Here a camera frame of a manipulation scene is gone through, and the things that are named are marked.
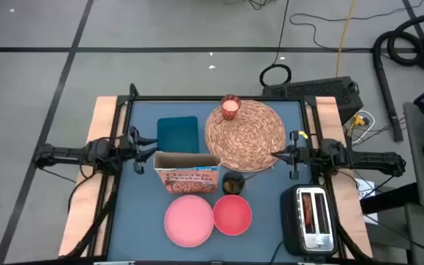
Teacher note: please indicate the red glass candle holder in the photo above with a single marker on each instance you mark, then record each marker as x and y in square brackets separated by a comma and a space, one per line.
[230, 106]

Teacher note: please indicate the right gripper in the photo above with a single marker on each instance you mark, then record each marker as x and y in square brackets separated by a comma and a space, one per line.
[302, 154]

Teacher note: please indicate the pink plate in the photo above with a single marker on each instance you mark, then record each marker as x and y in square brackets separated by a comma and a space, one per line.
[189, 221]

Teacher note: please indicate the orange Cheerios cereal box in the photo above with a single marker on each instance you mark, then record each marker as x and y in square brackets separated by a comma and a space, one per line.
[191, 180]

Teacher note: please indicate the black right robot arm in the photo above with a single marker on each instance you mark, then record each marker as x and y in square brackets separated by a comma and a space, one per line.
[374, 162]

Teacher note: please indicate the red bowl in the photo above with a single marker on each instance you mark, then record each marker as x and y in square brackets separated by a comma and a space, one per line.
[232, 215]

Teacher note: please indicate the teal plastic bin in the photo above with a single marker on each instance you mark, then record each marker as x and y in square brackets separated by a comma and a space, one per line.
[177, 134]

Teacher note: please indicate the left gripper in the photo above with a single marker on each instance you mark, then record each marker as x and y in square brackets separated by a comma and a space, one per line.
[131, 149]

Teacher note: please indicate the black mesh cup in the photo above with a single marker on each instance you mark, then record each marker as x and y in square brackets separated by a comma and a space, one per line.
[224, 182]

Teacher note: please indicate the round woven placemat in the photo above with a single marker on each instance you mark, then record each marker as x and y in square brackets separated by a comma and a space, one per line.
[245, 140]

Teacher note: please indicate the white paper sheet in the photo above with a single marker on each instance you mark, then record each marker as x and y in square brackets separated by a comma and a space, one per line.
[366, 187]

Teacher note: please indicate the yellow tape tag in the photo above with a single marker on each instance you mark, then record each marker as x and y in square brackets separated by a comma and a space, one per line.
[303, 134]

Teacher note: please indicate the black perforated computer case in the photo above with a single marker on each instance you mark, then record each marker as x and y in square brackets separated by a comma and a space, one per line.
[318, 88]

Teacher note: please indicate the black support bar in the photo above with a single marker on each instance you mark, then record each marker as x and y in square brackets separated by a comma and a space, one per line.
[388, 198]

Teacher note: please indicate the toast slice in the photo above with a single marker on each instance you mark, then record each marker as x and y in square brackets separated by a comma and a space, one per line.
[307, 211]

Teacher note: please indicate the black chrome toaster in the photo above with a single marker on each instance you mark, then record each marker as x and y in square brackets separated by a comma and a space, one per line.
[289, 221]

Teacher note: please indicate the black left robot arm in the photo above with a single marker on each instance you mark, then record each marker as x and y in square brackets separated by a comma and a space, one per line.
[68, 152]

